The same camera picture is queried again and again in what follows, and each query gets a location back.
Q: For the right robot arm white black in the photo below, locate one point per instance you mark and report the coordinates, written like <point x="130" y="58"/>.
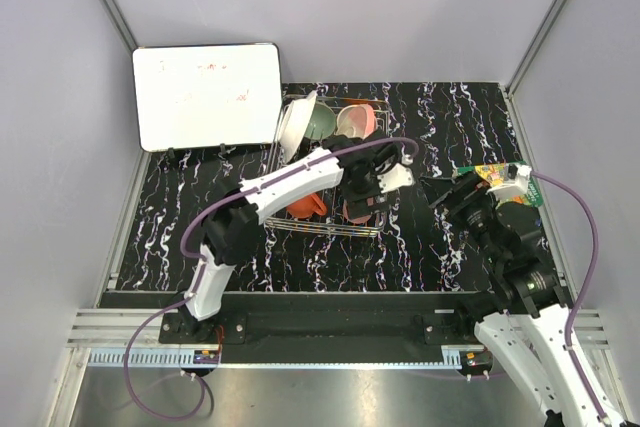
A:
<point x="525" y="320"/>

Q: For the grey slotted cable duct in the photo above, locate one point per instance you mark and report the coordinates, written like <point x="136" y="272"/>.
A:
<point x="150" y="358"/>

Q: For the wire dish rack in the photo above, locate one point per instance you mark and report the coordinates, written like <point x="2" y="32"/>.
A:
<point x="333" y="222"/>

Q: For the pink plastic cup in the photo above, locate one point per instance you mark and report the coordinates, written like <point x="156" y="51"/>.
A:
<point x="358" y="220"/>

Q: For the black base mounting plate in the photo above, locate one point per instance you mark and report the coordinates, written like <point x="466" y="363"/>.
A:
<point x="323" y="329"/>

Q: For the orange mug white inside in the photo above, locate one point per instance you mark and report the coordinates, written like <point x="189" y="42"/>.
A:
<point x="307" y="207"/>

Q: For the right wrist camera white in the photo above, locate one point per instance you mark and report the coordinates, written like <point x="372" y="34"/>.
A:
<point x="515" y="183"/>

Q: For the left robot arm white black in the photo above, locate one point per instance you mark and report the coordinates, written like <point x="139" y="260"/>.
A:
<point x="223" y="235"/>

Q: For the large white plate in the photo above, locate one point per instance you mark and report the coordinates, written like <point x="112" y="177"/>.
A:
<point x="294" y="124"/>

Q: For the green ceramic bowl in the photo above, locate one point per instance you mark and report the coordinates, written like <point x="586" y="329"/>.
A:
<point x="322" y="123"/>

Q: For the black marble pattern mat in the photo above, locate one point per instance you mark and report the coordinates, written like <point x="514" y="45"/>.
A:
<point x="457" y="124"/>

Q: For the green children's book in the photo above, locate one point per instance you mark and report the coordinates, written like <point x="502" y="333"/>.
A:
<point x="495" y="173"/>

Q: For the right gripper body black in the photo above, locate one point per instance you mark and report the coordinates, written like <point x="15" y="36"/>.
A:
<point x="475" y="204"/>

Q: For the white whiteboard black frame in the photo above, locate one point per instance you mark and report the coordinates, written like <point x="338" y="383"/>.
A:
<point x="207" y="96"/>

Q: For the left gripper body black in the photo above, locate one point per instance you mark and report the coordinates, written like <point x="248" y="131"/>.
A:
<point x="356" y="195"/>

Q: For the pink cream floral plate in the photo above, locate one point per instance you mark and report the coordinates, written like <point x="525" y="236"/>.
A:
<point x="356" y="121"/>

